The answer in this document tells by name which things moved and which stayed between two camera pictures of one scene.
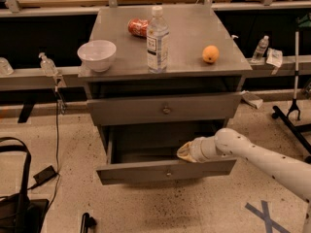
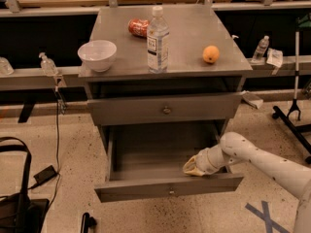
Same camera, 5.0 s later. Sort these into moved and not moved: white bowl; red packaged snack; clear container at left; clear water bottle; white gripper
Moved: white gripper
Not moved: red packaged snack; white bowl; clear container at left; clear water bottle
